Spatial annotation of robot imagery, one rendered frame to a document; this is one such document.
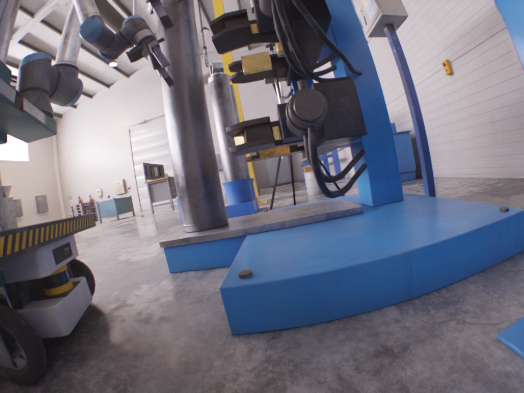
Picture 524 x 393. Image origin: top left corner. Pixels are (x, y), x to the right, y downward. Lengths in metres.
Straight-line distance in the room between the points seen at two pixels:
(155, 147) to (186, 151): 12.12
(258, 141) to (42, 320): 0.83
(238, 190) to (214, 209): 1.27
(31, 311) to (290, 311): 0.61
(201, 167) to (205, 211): 0.19
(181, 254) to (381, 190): 0.90
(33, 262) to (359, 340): 0.70
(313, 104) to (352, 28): 0.75
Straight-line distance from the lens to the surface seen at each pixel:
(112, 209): 8.79
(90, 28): 1.03
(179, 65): 1.28
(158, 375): 0.53
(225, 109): 2.53
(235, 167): 2.42
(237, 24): 1.08
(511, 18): 0.44
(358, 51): 1.28
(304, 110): 0.66
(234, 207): 2.40
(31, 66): 1.15
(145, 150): 13.52
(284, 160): 11.28
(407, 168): 3.41
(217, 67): 2.74
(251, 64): 1.43
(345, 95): 0.89
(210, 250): 1.06
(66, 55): 1.31
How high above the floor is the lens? 0.31
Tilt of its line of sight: 3 degrees down
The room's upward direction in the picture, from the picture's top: 11 degrees counter-clockwise
